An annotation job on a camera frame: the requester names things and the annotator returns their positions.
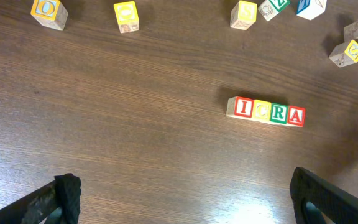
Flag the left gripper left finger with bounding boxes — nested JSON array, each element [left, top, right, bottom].
[[0, 173, 81, 224]]

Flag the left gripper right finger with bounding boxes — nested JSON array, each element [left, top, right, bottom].
[[290, 167, 358, 223]]

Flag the red A block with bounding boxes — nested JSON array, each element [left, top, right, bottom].
[[287, 105, 306, 127]]

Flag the yellow C block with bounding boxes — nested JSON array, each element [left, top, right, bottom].
[[252, 100, 272, 123]]

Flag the red I block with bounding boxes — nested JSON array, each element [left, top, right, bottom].
[[226, 96, 254, 119]]

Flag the yellow block lower cluster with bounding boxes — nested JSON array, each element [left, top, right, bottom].
[[329, 40, 358, 67]]

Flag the yellow D block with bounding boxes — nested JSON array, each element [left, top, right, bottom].
[[30, 0, 68, 31]]

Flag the green V block centre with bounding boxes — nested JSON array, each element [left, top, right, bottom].
[[258, 0, 290, 21]]

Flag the yellow O block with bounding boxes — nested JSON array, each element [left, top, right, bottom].
[[114, 1, 140, 34]]

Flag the yellow S block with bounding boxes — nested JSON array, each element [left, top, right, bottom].
[[230, 1, 257, 30]]

